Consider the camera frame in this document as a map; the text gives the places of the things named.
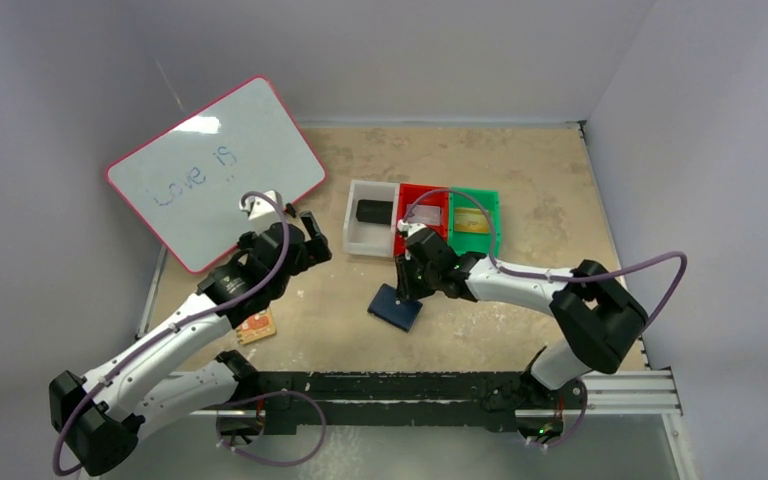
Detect blue leather card holder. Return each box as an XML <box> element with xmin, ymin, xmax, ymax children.
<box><xmin>367</xmin><ymin>284</ymin><xmax>423</xmax><ymax>332</ymax></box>

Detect white plastic bin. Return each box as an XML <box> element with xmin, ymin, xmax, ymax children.
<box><xmin>343</xmin><ymin>179</ymin><xmax>400</xmax><ymax>258</ymax></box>

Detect green plastic bin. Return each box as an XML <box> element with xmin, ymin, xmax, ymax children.
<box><xmin>448</xmin><ymin>187</ymin><xmax>502</xmax><ymax>257</ymax></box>

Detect red plastic bin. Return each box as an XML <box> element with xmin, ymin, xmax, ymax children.
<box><xmin>392</xmin><ymin>183</ymin><xmax>449</xmax><ymax>257</ymax></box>

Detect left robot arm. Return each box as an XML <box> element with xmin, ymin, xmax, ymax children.
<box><xmin>48</xmin><ymin>211</ymin><xmax>332</xmax><ymax>477</ymax></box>

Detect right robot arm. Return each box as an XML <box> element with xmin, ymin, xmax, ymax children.
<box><xmin>396</xmin><ymin>223</ymin><xmax>648</xmax><ymax>407</ymax></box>

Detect silver credit card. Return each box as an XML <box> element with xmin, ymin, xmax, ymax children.
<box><xmin>404</xmin><ymin>204</ymin><xmax>443</xmax><ymax>226</ymax></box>

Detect gold credit card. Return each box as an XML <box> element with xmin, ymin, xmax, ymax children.
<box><xmin>453</xmin><ymin>207</ymin><xmax>490</xmax><ymax>234</ymax></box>

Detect black card in bin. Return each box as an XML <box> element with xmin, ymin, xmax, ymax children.
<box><xmin>355</xmin><ymin>199</ymin><xmax>394</xmax><ymax>225</ymax></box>

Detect orange circuit board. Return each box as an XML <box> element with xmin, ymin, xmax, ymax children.
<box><xmin>235</xmin><ymin>309</ymin><xmax>277</xmax><ymax>346</ymax></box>

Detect pink framed whiteboard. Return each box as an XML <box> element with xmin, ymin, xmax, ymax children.
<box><xmin>106</xmin><ymin>76</ymin><xmax>327</xmax><ymax>273</ymax></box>

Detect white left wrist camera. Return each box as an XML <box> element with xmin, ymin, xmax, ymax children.
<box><xmin>238</xmin><ymin>190</ymin><xmax>284</xmax><ymax>234</ymax></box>

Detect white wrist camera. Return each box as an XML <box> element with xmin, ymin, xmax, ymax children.
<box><xmin>396</xmin><ymin>219</ymin><xmax>427</xmax><ymax>239</ymax></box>
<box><xmin>238</xmin><ymin>190</ymin><xmax>284</xmax><ymax>234</ymax></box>

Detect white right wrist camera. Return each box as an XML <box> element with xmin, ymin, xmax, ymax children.
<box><xmin>396</xmin><ymin>219</ymin><xmax>427</xmax><ymax>239</ymax></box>

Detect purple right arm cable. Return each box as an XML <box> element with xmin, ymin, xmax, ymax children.
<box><xmin>402</xmin><ymin>188</ymin><xmax>689</xmax><ymax>333</ymax></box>

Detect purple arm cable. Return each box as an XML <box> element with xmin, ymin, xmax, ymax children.
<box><xmin>402</xmin><ymin>188</ymin><xmax>689</xmax><ymax>333</ymax></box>
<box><xmin>51</xmin><ymin>190</ymin><xmax>292</xmax><ymax>478</ymax></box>

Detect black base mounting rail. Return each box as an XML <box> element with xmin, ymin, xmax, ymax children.
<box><xmin>218</xmin><ymin>371</ymin><xmax>586</xmax><ymax>436</ymax></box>

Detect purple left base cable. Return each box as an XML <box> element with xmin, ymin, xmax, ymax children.
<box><xmin>215</xmin><ymin>388</ymin><xmax>327</xmax><ymax>468</ymax></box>

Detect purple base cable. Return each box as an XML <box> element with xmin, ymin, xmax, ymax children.
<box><xmin>524</xmin><ymin>384</ymin><xmax>589</xmax><ymax>453</ymax></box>
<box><xmin>215</xmin><ymin>388</ymin><xmax>327</xmax><ymax>468</ymax></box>

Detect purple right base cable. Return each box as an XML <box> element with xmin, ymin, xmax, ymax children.
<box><xmin>524</xmin><ymin>384</ymin><xmax>589</xmax><ymax>453</ymax></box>

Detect aluminium frame rail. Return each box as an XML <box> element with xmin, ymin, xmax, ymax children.
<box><xmin>77</xmin><ymin>370</ymin><xmax>683</xmax><ymax>480</ymax></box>

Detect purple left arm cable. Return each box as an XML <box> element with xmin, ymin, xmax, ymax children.
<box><xmin>51</xmin><ymin>190</ymin><xmax>292</xmax><ymax>478</ymax></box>

